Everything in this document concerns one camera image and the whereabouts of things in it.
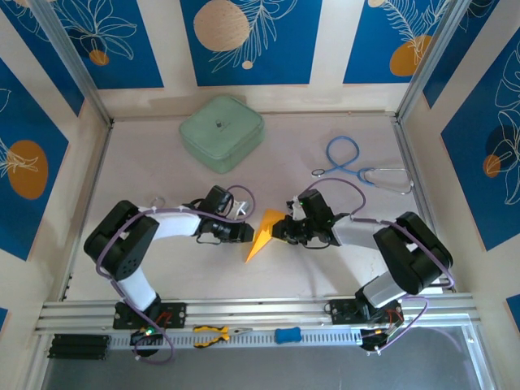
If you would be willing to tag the orange paper sheet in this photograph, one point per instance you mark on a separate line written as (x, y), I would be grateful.
(264, 231)

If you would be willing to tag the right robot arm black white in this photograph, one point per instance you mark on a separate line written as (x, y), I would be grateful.
(414, 260)

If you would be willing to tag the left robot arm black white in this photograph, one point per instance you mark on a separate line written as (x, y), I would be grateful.
(122, 252)

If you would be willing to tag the blue stethoscope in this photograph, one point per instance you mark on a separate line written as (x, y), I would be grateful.
(362, 175)

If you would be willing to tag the mint green zip pouch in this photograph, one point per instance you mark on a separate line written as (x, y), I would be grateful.
(221, 134)

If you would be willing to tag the blue bone-shaped block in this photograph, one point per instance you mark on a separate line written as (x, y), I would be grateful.
(287, 335)

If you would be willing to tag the black ribbed block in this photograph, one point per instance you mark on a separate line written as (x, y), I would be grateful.
(79, 347)

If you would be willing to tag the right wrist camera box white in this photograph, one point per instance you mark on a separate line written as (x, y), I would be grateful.
(295, 209)

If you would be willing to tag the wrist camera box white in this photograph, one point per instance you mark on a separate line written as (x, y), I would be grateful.
(240, 208)
(295, 209)

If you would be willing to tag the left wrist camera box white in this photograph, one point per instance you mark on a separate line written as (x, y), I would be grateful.
(240, 208)

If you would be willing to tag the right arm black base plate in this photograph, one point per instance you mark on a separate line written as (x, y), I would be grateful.
(341, 313)

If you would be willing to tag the aluminium mounting rail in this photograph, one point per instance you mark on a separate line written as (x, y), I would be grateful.
(260, 308)

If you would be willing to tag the aluminium table side rail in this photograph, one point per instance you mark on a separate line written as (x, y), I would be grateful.
(404, 138)
(98, 170)

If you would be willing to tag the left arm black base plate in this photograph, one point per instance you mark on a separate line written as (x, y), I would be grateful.
(176, 315)

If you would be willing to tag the aluminium frame post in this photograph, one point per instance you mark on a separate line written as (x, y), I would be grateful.
(429, 61)
(74, 61)

